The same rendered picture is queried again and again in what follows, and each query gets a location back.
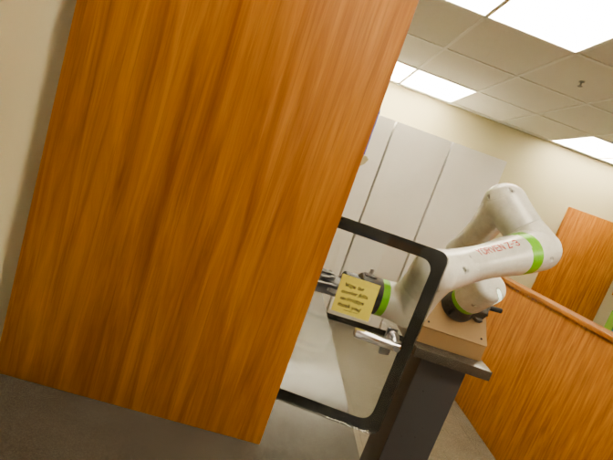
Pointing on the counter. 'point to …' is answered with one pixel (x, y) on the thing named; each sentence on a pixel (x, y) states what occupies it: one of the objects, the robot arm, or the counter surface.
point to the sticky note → (355, 297)
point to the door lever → (379, 339)
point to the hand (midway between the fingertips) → (276, 265)
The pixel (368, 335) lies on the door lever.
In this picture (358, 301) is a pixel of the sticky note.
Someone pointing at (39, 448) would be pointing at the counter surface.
